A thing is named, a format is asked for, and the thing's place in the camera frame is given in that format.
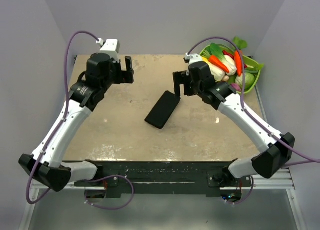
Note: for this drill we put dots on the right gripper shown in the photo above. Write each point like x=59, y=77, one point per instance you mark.
x=181, y=78

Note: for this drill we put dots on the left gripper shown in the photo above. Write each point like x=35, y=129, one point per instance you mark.
x=127, y=75

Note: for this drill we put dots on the black tool case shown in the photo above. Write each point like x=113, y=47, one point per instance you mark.
x=162, y=110

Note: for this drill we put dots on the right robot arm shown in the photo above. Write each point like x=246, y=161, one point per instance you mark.
x=275, y=147

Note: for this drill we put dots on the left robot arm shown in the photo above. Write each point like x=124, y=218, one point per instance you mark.
x=45, y=164

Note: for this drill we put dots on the toy carrot left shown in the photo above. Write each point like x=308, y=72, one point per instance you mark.
x=215, y=61

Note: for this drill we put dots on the toy carrot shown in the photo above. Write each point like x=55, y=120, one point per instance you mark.
x=215, y=61
x=240, y=44

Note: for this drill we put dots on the toy napa cabbage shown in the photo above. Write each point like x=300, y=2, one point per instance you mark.
x=217, y=73

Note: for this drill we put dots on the toy bok choy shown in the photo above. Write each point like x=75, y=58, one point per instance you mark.
x=216, y=51

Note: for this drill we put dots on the toy mushroom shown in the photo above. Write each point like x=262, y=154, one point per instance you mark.
x=225, y=78

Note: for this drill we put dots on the toy red chili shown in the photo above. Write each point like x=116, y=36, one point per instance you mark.
x=234, y=60

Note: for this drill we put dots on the toy purple onion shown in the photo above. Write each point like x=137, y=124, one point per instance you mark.
x=236, y=87

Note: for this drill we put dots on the toy carrot right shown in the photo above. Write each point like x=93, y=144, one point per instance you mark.
x=240, y=44

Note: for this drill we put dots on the toy green cabbage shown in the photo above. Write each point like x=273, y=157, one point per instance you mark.
x=249, y=80

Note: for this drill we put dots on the green vegetable tray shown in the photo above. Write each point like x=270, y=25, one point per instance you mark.
x=252, y=66

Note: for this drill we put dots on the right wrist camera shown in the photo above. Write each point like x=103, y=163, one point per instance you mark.
x=190, y=58

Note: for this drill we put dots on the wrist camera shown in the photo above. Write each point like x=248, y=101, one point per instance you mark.
x=110, y=47
x=190, y=58

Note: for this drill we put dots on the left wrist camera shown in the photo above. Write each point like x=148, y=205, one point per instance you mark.
x=110, y=47

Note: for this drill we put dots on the aluminium rail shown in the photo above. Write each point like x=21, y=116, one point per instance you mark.
x=282, y=180

